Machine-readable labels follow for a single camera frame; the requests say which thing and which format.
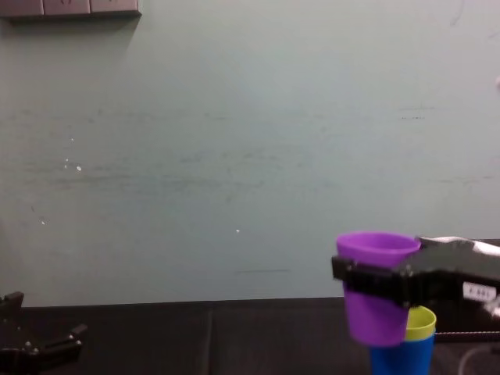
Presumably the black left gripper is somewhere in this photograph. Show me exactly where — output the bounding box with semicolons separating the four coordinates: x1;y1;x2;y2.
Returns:
0;291;88;375

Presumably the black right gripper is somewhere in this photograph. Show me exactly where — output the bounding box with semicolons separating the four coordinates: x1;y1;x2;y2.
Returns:
330;235;500;310

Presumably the purple plastic cup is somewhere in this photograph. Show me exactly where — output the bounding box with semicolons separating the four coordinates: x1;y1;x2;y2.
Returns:
336;230;423;348

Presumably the yellow-green plastic cup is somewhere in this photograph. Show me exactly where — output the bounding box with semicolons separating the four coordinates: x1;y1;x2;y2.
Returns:
404;305;438;343

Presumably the blue plastic cup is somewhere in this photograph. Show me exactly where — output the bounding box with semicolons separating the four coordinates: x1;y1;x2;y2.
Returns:
368;330;436;375

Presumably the black table cloth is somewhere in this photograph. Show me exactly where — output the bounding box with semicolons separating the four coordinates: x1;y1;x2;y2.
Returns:
0;296;500;375

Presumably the thin grey cable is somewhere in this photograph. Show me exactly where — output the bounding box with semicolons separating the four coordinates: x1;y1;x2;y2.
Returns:
458;345;500;375

